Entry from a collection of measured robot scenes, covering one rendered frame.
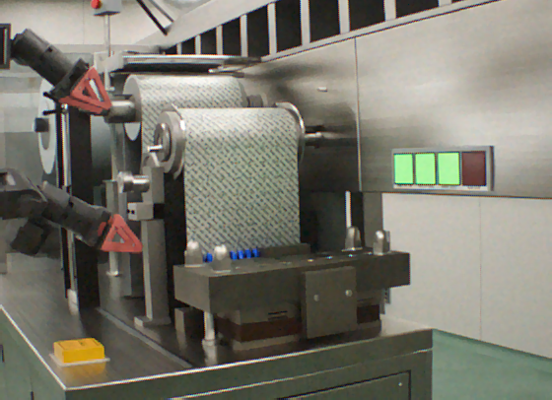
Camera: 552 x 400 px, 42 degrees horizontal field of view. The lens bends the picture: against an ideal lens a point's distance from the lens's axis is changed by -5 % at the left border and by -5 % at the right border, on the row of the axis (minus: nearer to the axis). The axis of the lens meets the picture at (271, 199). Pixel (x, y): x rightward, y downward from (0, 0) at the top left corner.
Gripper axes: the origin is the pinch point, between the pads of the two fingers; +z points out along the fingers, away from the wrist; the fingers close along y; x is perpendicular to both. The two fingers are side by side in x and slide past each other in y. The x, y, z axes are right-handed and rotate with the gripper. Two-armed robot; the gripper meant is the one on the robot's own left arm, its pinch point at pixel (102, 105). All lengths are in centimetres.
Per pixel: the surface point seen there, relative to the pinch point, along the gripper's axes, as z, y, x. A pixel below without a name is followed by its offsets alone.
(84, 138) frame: 5.2, -28.5, -0.9
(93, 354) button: 19.5, 17.2, -37.1
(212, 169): 22.8, 4.8, 2.7
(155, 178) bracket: 16.9, -2.6, -3.7
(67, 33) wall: 11, -548, 172
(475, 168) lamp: 44, 47, 18
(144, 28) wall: 66, -548, 226
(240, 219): 32.9, 4.6, -1.3
